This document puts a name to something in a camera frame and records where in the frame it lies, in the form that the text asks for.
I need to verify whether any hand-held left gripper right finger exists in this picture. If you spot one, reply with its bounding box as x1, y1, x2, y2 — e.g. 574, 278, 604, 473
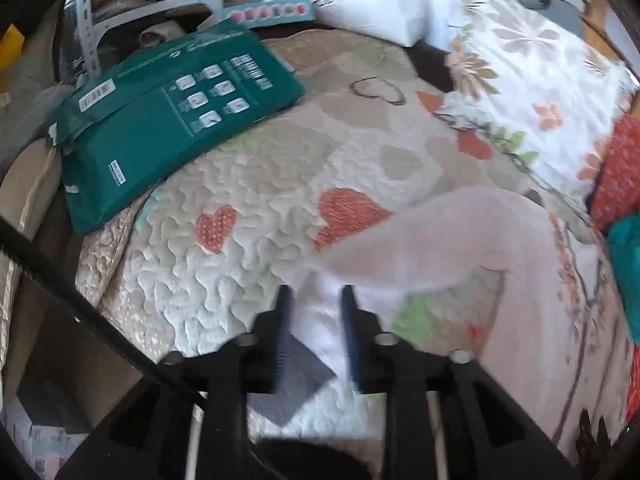
340, 285, 581, 480

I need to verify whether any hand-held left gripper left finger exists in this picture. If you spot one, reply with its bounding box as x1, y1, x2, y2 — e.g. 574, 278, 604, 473
55, 285, 296, 480

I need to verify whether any pale pink small garment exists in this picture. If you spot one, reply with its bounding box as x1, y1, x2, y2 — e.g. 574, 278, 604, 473
285, 185, 633, 466

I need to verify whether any heart-patterned quilt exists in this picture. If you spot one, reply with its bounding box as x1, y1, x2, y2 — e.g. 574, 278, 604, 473
75, 27, 631, 480

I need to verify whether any green plastic package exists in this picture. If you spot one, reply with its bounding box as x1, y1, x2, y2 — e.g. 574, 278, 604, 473
45, 27, 307, 233

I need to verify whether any teal cloth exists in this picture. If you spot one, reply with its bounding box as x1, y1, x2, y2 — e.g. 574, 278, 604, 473
605, 212, 640, 346

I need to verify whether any beige cushion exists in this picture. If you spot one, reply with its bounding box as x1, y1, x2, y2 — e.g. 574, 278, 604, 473
0, 140, 63, 361

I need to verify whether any white floral pillow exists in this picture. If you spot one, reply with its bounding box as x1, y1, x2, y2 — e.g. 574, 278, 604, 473
440, 0, 640, 211

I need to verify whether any colourful dotted flat box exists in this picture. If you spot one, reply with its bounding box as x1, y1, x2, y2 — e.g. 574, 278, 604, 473
197, 0, 316, 33

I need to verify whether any orange floral bed sheet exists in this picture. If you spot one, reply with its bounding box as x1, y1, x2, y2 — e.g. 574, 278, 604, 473
590, 112, 640, 233

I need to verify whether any grey metal shelf rack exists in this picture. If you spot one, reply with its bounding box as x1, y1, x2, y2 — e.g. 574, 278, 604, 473
62, 0, 236, 78

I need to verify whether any yellow paper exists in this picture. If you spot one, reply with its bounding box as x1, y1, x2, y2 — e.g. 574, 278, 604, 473
0, 25, 26, 71

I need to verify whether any black cable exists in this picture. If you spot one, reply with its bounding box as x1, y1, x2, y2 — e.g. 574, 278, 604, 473
0, 220, 206, 411

